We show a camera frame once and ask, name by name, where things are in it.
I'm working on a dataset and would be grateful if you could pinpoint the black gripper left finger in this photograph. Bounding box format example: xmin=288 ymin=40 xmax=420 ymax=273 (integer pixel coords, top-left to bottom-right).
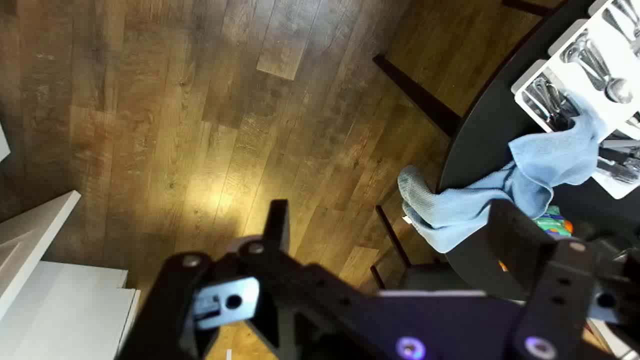
xmin=118 ymin=197 xmax=366 ymax=360

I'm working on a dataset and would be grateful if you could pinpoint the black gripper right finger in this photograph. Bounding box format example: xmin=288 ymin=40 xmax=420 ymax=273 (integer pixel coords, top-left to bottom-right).
xmin=486 ymin=197 xmax=640 ymax=360

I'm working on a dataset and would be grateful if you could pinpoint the small colourful toy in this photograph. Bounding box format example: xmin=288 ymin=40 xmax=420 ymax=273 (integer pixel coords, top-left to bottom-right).
xmin=535 ymin=205 xmax=576 ymax=239

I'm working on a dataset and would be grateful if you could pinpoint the light blue cloth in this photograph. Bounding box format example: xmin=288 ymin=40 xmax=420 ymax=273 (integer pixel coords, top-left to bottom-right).
xmin=395 ymin=107 xmax=611 ymax=255

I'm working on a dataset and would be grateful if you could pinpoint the white furniture unit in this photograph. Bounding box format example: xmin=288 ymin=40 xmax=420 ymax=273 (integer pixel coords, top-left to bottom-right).
xmin=0 ymin=187 xmax=144 ymax=360

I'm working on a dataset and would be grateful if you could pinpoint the metal knife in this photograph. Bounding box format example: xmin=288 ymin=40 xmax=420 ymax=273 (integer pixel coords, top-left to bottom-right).
xmin=594 ymin=136 xmax=640 ymax=185

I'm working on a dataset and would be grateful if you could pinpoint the black round table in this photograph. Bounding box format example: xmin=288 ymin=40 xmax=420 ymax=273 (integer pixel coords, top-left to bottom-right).
xmin=435 ymin=0 xmax=640 ymax=301

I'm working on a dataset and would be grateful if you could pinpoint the metal fork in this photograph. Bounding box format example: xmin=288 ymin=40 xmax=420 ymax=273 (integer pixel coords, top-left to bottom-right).
xmin=522 ymin=72 xmax=581 ymax=129

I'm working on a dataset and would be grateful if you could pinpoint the metal spoon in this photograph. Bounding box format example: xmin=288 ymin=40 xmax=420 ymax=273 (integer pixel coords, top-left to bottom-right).
xmin=559 ymin=30 xmax=635 ymax=106

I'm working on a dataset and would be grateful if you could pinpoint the white cutlery tray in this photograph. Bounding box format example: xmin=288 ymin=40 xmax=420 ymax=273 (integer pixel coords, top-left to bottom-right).
xmin=509 ymin=0 xmax=640 ymax=202

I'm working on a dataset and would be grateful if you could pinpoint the dark wooden chair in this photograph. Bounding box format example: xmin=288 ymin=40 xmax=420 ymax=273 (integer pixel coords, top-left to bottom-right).
xmin=368 ymin=52 xmax=465 ymax=292

